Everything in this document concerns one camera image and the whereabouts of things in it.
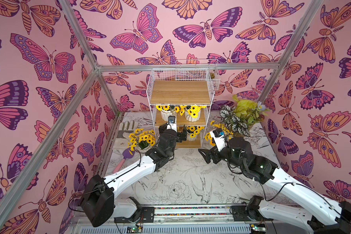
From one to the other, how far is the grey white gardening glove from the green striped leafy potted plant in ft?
2.02

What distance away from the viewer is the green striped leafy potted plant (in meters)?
0.86

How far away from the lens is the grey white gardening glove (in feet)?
3.35
